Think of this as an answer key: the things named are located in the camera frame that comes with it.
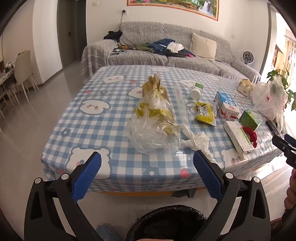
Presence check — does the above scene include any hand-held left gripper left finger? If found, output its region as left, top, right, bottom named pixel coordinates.
left=24, top=152, right=103, bottom=241

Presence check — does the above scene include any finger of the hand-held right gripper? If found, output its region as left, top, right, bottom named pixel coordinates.
left=272, top=135, right=296, bottom=168
left=284, top=133, right=296, bottom=149

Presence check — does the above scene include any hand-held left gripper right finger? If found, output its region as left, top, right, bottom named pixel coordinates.
left=193, top=150, right=271, bottom=241

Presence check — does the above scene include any red wrapper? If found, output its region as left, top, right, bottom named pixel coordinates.
left=242, top=126, right=258, bottom=149

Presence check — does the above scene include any white tissue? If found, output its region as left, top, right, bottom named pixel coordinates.
left=180, top=123, right=218, bottom=164

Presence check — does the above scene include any green medicine box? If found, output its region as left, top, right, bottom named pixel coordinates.
left=239, top=109, right=264, bottom=131

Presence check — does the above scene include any white medicine box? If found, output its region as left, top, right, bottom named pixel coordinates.
left=223, top=120, right=255, bottom=156

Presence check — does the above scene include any yellow snack packet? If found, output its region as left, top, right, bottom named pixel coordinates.
left=194, top=101, right=219, bottom=127

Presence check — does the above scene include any bin with black liner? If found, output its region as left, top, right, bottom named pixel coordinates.
left=126, top=206, right=208, bottom=241

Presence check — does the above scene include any blue white milk carton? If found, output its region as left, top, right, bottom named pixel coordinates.
left=213, top=91, right=241, bottom=121

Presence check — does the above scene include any clear plastic tube wrapper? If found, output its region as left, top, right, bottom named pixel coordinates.
left=174, top=86, right=189, bottom=127

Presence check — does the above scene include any clear plastic bag yellow print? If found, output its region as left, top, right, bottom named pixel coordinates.
left=122, top=91, right=182, bottom=155

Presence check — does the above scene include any white bottle green label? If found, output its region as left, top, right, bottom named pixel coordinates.
left=190, top=82, right=204, bottom=100

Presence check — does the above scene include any gold foil bag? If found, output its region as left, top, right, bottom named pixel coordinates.
left=142, top=74, right=168, bottom=100

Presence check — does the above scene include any person's right hand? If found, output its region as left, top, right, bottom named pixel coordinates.
left=284, top=168, right=296, bottom=210

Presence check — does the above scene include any black remote control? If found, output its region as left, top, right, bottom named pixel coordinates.
left=265, top=120, right=284, bottom=139

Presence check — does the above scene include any white plastic bag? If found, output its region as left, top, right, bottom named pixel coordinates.
left=251, top=75, right=289, bottom=131

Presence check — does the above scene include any blue checked bear tablecloth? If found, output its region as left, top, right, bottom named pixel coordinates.
left=40, top=65, right=287, bottom=193

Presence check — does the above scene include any blue shoe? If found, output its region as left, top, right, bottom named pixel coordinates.
left=96, top=224, right=123, bottom=241

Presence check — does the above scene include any small beige gable box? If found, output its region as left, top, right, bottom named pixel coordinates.
left=238, top=78, right=252, bottom=97

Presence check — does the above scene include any green potted plant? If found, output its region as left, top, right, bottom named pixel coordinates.
left=267, top=62, right=296, bottom=112

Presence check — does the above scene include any white standing fan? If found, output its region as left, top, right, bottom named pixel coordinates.
left=240, top=50, right=254, bottom=64

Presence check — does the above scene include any cream pillow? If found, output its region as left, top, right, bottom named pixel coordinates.
left=190, top=32, right=218, bottom=59

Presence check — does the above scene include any dark garment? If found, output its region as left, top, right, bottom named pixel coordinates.
left=165, top=49, right=192, bottom=58

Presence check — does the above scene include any beige dining chair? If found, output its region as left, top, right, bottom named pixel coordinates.
left=13, top=50, right=40, bottom=103

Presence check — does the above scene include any dining table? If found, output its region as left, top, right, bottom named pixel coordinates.
left=0, top=60, right=18, bottom=117

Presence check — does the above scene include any white garment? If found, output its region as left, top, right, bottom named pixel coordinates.
left=166, top=43, right=184, bottom=53

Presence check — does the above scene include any blue jacket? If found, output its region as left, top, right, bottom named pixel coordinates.
left=148, top=39, right=183, bottom=55

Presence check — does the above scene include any dark grey door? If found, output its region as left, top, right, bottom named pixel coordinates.
left=57, top=0, right=78, bottom=69

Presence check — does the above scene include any black garment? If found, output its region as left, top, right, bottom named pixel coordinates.
left=103, top=31, right=122, bottom=42

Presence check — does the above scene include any grey covered sofa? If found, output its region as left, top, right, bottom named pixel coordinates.
left=81, top=21, right=262, bottom=82

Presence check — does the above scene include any framed landscape painting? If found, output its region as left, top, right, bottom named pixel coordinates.
left=127, top=0, right=219, bottom=22

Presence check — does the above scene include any black charger cable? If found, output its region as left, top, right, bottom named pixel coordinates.
left=116, top=13, right=124, bottom=32

